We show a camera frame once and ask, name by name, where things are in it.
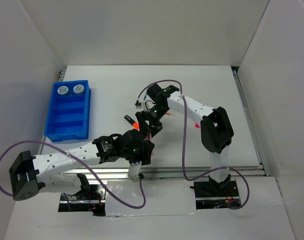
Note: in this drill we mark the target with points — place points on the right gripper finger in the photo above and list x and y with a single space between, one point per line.
143 123
155 128

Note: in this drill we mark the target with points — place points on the blue white round jar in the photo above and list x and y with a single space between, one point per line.
79 89
63 91

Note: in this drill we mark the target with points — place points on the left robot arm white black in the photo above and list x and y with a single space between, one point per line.
31 173

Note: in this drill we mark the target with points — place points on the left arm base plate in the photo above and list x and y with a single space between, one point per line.
93 201

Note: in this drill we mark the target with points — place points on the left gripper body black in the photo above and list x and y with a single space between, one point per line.
134 156

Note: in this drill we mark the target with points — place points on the orange black highlighter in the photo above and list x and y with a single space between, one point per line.
132 122

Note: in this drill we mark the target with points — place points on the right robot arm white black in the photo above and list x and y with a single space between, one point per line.
215 127

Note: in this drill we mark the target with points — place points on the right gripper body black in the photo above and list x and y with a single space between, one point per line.
157 113

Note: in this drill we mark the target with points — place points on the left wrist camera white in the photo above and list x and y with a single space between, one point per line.
134 171

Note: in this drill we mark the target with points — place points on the blue compartment bin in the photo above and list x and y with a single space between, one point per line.
68 116

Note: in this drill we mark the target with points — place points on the aluminium rail frame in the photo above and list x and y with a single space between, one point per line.
115 89

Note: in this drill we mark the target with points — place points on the pink eraser tube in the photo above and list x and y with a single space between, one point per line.
151 145

